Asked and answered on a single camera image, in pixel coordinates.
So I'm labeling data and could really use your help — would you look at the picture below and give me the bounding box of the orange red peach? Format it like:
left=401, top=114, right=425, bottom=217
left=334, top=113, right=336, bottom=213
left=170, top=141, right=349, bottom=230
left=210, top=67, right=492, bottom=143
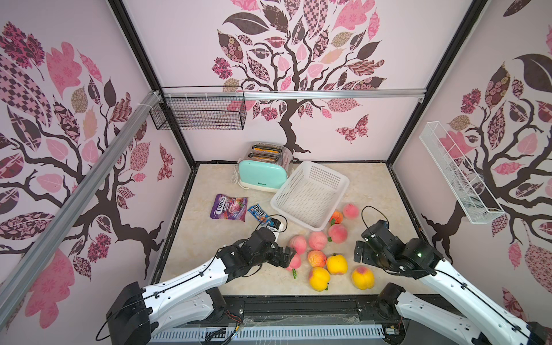
left=329, top=210, right=344, bottom=226

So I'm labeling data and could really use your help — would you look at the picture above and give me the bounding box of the pink peach upper left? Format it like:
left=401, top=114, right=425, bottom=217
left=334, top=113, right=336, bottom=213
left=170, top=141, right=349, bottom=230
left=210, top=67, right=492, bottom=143
left=289, top=235, right=307, bottom=255

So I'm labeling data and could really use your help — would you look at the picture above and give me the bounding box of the orange pink peach centre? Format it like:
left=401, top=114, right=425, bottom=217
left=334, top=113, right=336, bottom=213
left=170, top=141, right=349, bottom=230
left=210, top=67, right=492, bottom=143
left=307, top=250, right=327, bottom=268

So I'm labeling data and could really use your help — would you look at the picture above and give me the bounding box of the yellow peach front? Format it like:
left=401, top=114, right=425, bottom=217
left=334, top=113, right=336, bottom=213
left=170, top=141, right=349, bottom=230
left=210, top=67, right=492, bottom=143
left=309, top=267, right=331, bottom=292

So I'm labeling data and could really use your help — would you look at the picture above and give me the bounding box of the white slotted cable duct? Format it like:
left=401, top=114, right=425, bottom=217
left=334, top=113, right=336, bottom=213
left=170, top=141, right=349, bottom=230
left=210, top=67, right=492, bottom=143
left=149, top=324, right=385, bottom=344

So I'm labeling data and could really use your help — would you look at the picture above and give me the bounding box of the purple candy bag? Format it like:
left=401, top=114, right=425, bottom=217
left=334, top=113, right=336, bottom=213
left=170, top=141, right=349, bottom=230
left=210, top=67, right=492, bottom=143
left=210, top=194, right=249, bottom=222

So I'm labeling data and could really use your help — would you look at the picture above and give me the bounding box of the pink peach right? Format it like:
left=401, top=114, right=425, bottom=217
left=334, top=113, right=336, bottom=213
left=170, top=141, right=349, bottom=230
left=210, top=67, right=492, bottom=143
left=328, top=224, right=348, bottom=244

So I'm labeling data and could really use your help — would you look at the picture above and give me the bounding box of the small pink peach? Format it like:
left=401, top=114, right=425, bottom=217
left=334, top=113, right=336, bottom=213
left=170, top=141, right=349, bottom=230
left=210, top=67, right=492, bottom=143
left=342, top=204, right=360, bottom=220

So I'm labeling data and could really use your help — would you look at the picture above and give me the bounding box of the black wire wall basket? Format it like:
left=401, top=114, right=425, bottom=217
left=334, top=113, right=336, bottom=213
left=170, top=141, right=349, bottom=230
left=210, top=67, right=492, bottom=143
left=149, top=86, right=247, bottom=130

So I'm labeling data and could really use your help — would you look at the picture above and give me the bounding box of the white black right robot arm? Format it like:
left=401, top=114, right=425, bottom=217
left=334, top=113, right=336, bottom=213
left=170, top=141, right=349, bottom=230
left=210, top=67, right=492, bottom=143
left=354, top=220, right=549, bottom=344

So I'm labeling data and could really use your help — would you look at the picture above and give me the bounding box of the aluminium rail left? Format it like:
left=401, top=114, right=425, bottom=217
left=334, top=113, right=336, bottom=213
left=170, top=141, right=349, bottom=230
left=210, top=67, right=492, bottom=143
left=1, top=91, right=161, bottom=328

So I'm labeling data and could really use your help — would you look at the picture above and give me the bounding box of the aluminium rail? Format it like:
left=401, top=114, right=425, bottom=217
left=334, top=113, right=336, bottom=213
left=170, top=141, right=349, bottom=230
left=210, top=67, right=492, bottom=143
left=164, top=88, right=426, bottom=101
left=1, top=91, right=161, bottom=328

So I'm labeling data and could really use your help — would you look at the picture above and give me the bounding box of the white wire wall shelf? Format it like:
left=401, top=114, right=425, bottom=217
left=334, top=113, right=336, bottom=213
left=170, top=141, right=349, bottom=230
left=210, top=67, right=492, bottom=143
left=419, top=122, right=506, bottom=224

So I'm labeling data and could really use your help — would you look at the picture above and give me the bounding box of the pink peach with leaf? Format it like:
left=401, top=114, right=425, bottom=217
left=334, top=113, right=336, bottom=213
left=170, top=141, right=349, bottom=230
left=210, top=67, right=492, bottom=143
left=286, top=254, right=302, bottom=279

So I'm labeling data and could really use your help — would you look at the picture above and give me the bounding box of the pink peach upper middle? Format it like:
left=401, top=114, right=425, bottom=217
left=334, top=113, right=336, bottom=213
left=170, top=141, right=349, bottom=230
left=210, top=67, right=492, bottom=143
left=308, top=231, right=328, bottom=251

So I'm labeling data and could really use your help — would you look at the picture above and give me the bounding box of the aluminium rail back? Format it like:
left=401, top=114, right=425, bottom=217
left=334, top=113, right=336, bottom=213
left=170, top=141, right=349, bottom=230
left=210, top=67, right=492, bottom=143
left=164, top=88, right=426, bottom=101

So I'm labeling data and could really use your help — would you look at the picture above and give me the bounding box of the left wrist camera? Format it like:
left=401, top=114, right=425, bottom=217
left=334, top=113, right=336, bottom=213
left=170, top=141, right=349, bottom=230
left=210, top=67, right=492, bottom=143
left=265, top=218, right=284, bottom=233

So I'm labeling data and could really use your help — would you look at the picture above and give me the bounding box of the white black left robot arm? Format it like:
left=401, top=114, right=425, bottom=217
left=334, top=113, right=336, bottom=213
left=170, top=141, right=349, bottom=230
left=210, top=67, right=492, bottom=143
left=104, top=228, right=296, bottom=344

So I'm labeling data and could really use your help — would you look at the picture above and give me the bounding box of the white plastic basket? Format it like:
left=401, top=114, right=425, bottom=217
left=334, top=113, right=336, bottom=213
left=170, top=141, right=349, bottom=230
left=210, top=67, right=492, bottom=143
left=270, top=161, right=350, bottom=231

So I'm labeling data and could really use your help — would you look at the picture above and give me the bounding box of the mint green toaster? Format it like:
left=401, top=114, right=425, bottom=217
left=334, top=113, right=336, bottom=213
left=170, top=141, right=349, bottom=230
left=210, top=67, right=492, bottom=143
left=237, top=142, right=293, bottom=193

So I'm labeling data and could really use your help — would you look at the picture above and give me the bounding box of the blue candy packet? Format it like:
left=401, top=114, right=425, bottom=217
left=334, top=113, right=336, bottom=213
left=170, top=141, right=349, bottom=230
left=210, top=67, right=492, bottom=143
left=247, top=204, right=272, bottom=227

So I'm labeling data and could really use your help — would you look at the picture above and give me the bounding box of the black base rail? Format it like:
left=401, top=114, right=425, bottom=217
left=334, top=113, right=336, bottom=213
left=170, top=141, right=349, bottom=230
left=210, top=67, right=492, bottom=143
left=150, top=294, right=488, bottom=345

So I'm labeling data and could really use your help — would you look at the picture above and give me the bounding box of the yellow peach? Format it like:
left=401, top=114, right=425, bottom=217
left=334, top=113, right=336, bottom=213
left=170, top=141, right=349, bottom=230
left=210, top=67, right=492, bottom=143
left=326, top=254, right=349, bottom=275
left=309, top=267, right=331, bottom=292
left=352, top=267, right=375, bottom=290

